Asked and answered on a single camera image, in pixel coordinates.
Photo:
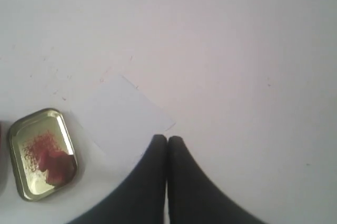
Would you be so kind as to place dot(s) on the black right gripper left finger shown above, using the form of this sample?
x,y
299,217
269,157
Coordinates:
x,y
140,198

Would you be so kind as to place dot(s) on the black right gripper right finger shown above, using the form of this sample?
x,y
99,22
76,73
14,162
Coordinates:
x,y
192,196

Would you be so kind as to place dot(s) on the red stamp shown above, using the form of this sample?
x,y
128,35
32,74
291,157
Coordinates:
x,y
60,167

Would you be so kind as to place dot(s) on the red ink tin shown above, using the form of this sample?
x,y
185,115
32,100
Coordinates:
x,y
1,153

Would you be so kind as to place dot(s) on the white paper sheet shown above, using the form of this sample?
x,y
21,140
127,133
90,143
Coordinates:
x,y
120,119

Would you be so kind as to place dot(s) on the gold tin lid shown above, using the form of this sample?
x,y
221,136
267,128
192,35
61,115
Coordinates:
x,y
27,138

